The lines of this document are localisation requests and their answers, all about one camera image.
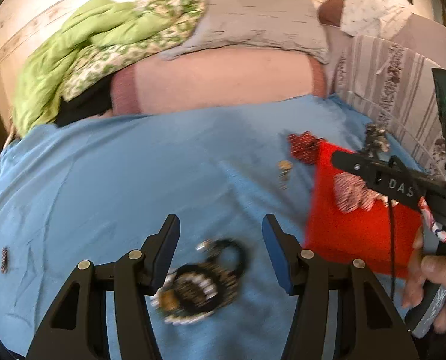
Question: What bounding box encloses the dark red beaded scrunchie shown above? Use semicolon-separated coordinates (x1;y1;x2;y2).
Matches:
287;131;326;165

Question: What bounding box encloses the white pearl necklace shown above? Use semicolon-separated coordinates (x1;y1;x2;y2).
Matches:
150;271;243;325

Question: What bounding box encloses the small gold earring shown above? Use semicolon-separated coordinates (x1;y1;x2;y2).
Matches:
278;160;293;189

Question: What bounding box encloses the black hair tie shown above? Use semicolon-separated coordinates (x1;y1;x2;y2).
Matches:
203;238;248;278

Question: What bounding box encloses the grey pillow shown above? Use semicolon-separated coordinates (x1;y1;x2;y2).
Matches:
161;0;329;64

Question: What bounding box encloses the grey patterned scrunchie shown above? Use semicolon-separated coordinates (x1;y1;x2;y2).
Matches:
362;123;391;158

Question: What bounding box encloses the blue blanket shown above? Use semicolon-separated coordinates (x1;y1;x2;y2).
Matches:
0;95;368;359

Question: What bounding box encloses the red tray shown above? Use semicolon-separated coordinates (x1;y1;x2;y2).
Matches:
304;140;425;280

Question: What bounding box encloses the striped floral cushion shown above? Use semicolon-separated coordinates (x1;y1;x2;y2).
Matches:
334;36;446;179

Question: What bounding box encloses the white patterned pillow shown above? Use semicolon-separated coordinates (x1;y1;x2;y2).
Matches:
340;0;412;40

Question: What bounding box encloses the brown hair clip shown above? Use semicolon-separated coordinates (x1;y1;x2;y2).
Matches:
0;247;8;273

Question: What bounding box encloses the green quilt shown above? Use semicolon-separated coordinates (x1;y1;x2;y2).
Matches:
12;0;206;137

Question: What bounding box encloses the pink bolster cushion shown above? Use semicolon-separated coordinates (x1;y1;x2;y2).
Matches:
110;46;327;116

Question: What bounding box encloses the person's right hand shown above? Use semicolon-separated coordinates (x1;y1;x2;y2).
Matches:
402;228;446;334

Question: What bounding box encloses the red checked scrunchie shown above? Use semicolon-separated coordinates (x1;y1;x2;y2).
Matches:
334;172;380;214

